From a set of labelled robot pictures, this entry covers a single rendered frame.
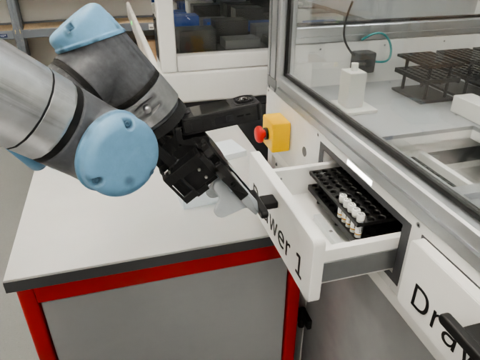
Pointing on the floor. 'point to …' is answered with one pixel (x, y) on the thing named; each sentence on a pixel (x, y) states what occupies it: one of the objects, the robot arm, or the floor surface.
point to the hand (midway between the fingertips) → (252, 198)
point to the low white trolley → (149, 274)
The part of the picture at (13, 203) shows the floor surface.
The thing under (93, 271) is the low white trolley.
